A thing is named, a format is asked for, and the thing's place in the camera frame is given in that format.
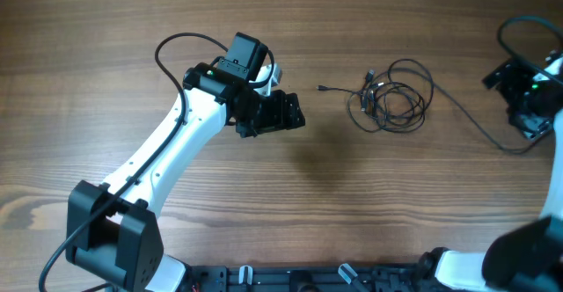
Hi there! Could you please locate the black left camera cable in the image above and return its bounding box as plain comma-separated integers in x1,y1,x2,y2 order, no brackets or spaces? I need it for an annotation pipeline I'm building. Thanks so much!
38,32,276,292

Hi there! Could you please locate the thin black USB cable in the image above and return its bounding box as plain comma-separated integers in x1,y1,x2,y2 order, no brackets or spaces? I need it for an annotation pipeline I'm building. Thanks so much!
386,58,545,156

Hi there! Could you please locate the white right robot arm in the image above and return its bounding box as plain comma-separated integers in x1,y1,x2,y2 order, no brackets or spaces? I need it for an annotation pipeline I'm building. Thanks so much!
410,52,562,291

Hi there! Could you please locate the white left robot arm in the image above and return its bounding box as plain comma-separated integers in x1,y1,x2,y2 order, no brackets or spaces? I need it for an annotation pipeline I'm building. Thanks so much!
57,33,305,291

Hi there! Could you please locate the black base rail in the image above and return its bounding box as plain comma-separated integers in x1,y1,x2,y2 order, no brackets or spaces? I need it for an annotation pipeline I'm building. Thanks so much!
182,264,422,292

